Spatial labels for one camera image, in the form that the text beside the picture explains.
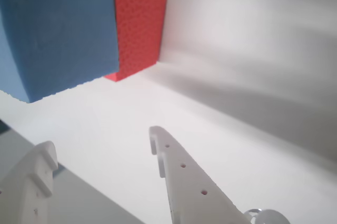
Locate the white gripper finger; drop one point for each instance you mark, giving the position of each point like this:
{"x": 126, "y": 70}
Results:
{"x": 192, "y": 189}
{"x": 23, "y": 187}

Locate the blue foam cube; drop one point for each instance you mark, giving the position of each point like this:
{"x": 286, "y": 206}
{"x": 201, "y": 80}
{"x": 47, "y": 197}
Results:
{"x": 58, "y": 31}

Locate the red foam cube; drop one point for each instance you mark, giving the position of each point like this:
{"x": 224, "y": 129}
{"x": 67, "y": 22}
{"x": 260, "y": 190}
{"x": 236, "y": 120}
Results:
{"x": 139, "y": 31}

